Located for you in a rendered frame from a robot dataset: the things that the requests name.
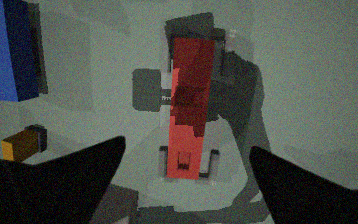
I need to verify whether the orange rectangular block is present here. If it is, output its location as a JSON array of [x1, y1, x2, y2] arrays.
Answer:
[[1, 129, 38, 163]]

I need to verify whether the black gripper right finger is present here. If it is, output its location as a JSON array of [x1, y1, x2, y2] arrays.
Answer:
[[249, 146, 358, 224]]

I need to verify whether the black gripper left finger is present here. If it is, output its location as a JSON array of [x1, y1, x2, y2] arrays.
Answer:
[[0, 136, 126, 224]]

